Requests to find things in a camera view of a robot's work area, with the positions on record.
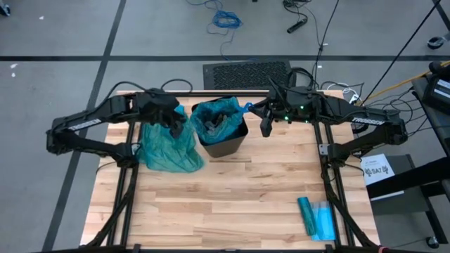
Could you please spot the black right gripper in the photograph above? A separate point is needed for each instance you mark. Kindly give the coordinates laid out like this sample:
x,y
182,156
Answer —
x,y
295,105

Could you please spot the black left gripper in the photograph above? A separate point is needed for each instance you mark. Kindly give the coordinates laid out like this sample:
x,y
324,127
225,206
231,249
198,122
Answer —
x,y
154,105

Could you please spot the teal plastic trash bag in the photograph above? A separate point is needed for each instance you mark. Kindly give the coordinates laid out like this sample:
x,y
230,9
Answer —
x,y
168,154
225,119

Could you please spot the black plastic trash bin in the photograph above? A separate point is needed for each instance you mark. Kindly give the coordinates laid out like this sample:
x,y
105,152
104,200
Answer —
x,y
225,149

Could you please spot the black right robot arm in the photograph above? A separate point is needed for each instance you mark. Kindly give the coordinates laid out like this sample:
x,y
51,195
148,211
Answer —
x,y
369,121

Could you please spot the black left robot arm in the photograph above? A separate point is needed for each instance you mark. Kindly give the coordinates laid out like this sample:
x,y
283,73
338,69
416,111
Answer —
x,y
84,123

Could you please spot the teal trash bag roll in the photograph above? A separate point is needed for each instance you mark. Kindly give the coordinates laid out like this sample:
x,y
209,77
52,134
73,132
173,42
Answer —
x,y
306,214

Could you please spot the black perforated computer case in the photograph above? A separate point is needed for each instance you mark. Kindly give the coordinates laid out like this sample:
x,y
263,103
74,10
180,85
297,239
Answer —
x,y
246,74

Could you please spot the white power strip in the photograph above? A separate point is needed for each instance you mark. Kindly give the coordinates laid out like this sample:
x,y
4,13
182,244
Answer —
x,y
353,96

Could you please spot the black power strip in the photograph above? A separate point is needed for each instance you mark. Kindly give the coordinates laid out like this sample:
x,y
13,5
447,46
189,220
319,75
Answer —
x,y
297,25

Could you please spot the white printed paper sign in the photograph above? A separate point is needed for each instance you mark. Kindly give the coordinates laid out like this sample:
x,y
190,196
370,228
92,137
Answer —
x,y
376,168

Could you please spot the black thin pole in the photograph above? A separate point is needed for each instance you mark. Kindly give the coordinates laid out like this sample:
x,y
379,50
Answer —
x,y
398,52

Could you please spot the black equipment cart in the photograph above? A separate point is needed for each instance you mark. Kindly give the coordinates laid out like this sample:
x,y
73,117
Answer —
x,y
404,181

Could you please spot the black device with screen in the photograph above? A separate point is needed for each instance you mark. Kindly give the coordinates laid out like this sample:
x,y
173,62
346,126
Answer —
x,y
439,91

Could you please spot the black caster wheel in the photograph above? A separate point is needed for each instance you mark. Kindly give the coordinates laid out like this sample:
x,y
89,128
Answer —
x,y
432,242
436,42
4,10

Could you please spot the black metal table frame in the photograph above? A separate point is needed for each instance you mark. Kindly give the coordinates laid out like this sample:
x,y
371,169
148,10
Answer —
x,y
228,93

